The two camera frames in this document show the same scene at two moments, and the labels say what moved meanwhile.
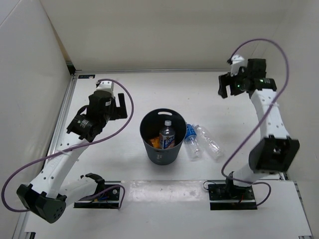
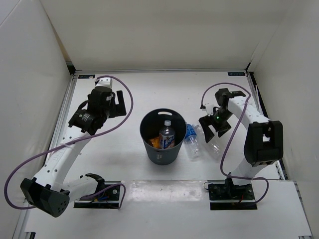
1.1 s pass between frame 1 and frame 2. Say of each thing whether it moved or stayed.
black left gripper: stayed
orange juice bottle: stayed
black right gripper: moved
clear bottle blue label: stayed
